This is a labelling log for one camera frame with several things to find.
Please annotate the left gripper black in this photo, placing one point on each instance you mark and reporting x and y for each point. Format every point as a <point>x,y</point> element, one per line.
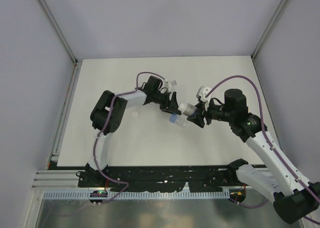
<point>171,105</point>

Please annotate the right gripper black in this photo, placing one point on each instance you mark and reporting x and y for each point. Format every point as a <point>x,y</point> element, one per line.
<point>198,117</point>

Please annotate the white vitamin pill bottle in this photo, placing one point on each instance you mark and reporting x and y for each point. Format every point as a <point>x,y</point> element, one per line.
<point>187,109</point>

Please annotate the clear blue pill organizer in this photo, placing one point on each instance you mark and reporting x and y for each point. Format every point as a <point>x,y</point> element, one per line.
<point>176,120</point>

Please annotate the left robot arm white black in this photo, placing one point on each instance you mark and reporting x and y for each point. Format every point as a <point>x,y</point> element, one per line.
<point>106,118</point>

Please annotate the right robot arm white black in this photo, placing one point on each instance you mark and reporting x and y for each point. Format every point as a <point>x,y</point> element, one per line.
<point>292,194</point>

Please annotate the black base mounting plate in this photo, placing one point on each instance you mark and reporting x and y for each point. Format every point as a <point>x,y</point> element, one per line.
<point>163,179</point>

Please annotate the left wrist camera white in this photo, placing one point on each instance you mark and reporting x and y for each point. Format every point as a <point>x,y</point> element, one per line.
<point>168,86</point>

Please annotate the left aluminium frame post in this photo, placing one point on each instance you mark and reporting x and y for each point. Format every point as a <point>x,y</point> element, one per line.
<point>57,29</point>

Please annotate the aluminium frame post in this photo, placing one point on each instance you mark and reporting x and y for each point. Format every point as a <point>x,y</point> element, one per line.
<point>57,29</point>
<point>272,23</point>

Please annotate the slotted grey cable duct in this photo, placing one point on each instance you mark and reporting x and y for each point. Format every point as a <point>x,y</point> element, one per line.
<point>98,195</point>

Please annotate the right aluminium frame post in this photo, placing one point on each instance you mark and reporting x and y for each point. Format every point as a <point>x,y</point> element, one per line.
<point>272,23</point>

